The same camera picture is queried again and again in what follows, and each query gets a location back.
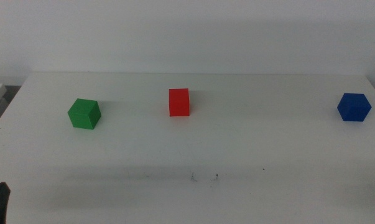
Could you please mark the green cube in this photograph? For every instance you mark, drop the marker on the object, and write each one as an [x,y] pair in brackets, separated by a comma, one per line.
[84,115]

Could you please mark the red cube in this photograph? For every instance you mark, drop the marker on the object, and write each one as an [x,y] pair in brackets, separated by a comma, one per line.
[179,103]

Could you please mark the blue cube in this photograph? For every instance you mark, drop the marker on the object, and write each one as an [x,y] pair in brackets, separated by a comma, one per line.
[354,108]

